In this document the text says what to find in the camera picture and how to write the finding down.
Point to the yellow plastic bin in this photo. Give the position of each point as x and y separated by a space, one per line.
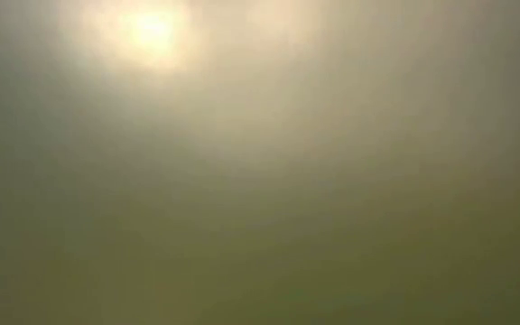
260 225

